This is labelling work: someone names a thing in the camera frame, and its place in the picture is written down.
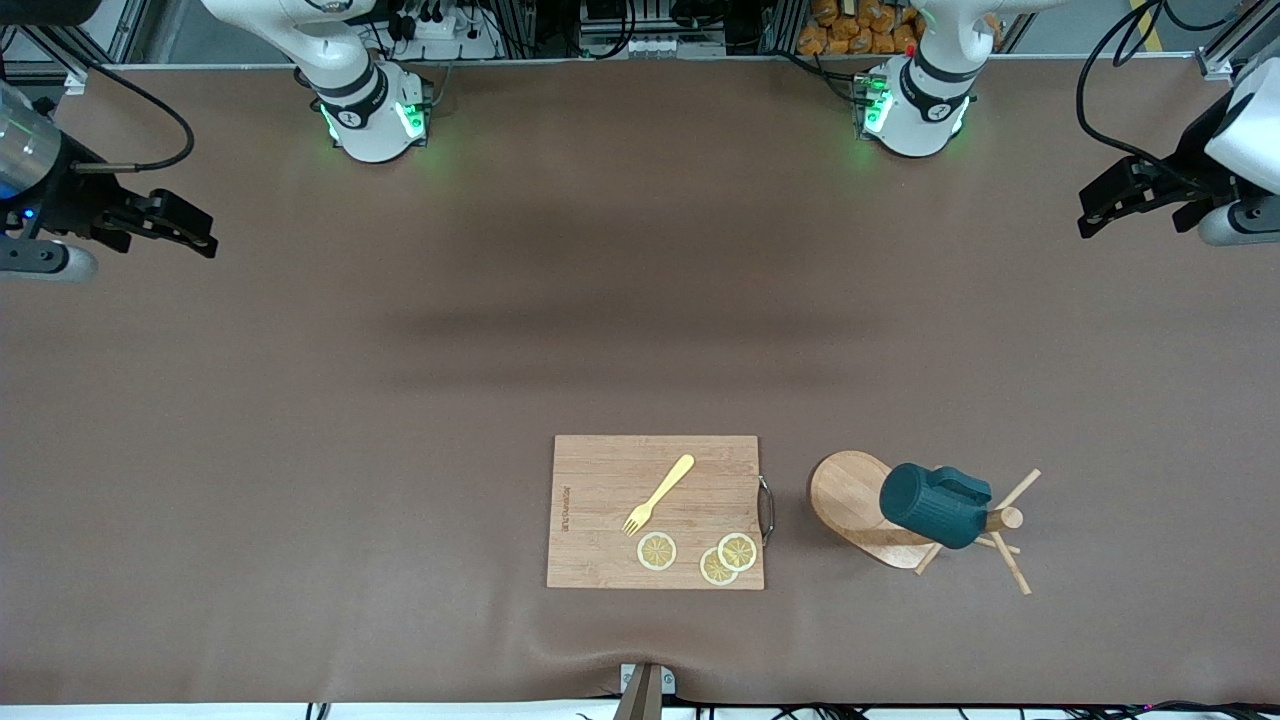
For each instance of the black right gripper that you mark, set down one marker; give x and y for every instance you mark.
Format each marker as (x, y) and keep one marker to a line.
(70, 196)

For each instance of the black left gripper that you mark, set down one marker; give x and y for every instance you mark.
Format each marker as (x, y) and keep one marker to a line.
(1187, 172)

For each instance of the dark green ribbed cup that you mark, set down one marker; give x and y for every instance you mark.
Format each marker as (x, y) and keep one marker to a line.
(930, 510)

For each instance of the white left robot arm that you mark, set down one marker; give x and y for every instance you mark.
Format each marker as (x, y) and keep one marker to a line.
(920, 100)

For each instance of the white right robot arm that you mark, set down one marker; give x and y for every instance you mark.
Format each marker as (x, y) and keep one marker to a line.
(360, 110)

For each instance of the wooden mug tree rack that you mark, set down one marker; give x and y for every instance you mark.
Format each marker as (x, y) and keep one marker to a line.
(845, 495)

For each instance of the orange snack bag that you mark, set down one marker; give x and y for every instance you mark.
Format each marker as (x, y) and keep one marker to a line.
(860, 25)

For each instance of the white power strip with plugs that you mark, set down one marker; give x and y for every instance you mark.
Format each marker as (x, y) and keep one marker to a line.
(440, 40)

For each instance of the lemon slice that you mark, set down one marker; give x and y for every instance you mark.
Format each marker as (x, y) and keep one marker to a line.
(712, 572)
(656, 551)
(738, 551)

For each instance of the yellow plastic fork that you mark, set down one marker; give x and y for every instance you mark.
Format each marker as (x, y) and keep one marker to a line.
(665, 490)

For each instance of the aluminium frame profile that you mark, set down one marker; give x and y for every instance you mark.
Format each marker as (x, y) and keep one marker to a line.
(1225, 60)
(140, 30)

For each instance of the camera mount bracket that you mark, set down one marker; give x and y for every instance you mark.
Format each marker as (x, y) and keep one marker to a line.
(645, 690)

